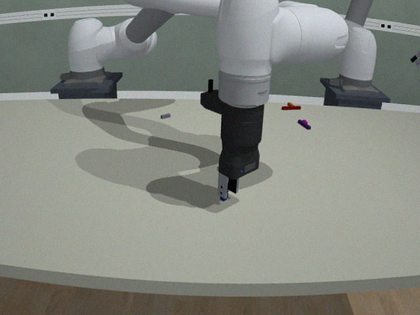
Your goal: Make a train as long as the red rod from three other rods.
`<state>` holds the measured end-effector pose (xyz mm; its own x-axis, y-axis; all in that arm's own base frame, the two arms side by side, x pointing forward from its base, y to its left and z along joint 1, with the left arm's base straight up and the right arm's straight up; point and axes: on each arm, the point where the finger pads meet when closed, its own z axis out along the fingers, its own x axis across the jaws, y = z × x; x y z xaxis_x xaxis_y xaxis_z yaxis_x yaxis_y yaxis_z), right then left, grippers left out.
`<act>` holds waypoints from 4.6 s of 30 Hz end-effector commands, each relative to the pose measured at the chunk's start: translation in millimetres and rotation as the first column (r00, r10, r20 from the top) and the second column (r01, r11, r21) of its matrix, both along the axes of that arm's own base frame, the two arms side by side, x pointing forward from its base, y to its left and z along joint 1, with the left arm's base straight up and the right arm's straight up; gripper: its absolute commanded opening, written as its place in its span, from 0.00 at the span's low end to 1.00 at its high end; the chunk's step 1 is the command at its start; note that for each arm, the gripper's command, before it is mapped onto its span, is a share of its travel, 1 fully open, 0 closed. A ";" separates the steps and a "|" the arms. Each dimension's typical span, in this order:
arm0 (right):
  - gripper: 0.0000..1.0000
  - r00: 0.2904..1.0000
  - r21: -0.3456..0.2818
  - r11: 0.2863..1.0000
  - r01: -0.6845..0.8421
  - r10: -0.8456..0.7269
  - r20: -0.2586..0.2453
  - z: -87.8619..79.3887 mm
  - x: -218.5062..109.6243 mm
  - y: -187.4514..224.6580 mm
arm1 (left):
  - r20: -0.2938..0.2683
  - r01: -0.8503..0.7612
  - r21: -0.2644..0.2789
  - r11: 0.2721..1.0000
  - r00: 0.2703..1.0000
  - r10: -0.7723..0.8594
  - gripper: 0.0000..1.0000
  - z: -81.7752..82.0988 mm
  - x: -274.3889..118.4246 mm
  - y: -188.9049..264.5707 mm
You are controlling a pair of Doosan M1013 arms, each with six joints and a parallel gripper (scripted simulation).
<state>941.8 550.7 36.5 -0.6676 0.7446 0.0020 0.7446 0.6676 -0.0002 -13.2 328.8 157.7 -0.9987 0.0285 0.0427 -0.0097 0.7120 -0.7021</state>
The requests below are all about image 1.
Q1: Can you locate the purple rod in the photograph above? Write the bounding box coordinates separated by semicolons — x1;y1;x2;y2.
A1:
298;119;311;130

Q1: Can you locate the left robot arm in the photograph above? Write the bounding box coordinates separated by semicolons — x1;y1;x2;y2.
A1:
329;0;379;95

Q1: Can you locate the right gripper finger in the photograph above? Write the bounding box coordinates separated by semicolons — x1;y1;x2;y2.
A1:
228;178;239;194
217;173;228;199

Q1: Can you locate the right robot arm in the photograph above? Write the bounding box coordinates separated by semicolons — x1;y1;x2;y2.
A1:
60;0;348;87

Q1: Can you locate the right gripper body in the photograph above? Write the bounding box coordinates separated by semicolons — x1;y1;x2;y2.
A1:
200;70;271;179

